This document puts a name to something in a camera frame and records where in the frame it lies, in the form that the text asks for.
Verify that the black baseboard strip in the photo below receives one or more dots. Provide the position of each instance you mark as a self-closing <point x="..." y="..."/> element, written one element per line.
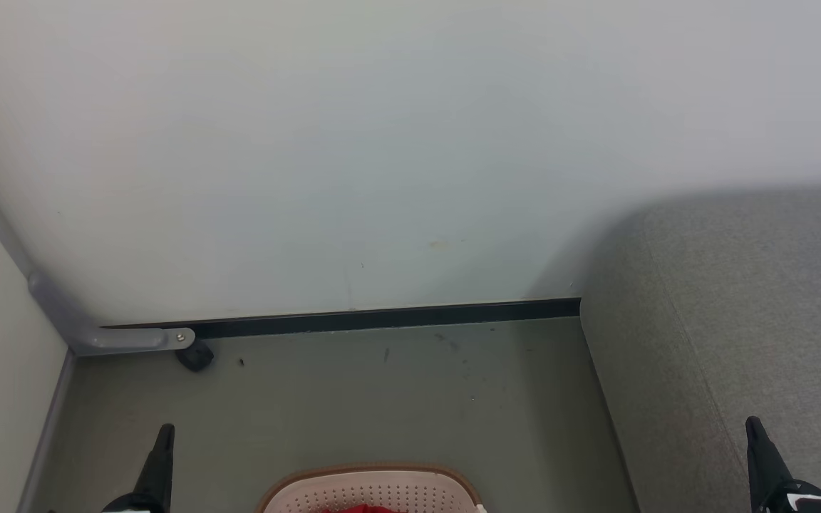
<point x="382" y="318"/>

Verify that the grey skirting strip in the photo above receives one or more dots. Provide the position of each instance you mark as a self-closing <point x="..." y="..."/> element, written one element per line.
<point x="45" y="434"/>

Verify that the grey metal frame leg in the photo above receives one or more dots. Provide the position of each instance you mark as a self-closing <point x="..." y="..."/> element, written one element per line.
<point x="68" y="313"/>

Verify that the red white garment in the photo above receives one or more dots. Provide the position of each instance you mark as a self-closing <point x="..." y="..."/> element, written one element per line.
<point x="365" y="509"/>

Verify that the perforated plastic laundry basket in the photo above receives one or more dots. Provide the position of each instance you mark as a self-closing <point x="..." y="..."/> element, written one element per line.
<point x="371" y="490"/>

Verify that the grey fabric sofa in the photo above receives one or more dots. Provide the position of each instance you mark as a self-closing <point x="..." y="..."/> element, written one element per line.
<point x="738" y="342"/>

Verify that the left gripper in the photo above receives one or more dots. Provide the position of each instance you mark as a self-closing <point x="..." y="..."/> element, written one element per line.
<point x="132" y="504"/>

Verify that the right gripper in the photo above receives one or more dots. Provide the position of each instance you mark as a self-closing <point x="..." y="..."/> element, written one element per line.
<point x="802" y="500"/>

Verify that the black caster wheel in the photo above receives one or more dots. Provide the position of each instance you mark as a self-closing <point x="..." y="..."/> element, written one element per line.
<point x="195" y="355"/>

